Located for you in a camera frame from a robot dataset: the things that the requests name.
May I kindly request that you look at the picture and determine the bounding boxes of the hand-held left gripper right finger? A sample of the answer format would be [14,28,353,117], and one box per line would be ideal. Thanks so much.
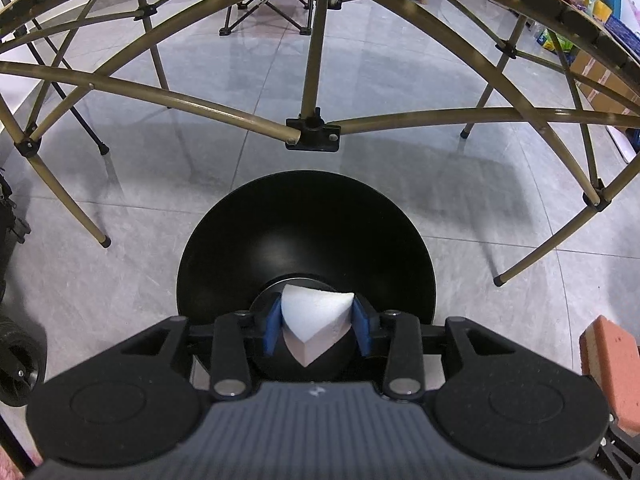
[350,294,526,402]

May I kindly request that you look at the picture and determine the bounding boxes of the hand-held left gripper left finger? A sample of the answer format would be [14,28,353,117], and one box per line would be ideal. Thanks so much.
[112,296,286,402]

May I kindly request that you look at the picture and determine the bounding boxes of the white foam piece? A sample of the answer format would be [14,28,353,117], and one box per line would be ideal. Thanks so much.
[281,284,357,367]

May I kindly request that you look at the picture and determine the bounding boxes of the black round bin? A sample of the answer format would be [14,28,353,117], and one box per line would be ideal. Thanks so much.
[176,170,437,382]

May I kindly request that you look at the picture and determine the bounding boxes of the red brick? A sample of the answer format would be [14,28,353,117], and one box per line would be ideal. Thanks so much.
[580,315,640,433]

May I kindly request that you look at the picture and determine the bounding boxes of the tan folding table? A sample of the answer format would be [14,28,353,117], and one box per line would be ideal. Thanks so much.
[0,0,640,288]

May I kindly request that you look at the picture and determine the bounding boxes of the black tripod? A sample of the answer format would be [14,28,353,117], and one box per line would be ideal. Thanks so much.
[0,0,111,156]

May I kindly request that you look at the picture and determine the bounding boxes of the white flat scale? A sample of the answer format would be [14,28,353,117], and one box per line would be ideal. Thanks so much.
[607,124,640,164]

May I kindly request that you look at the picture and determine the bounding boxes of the brown cardboard boxes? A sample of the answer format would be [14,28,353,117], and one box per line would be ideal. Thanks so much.
[570,49,640,117]

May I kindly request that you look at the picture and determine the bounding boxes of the green bag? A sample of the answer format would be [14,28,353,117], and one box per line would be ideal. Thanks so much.
[542,30,576,54]

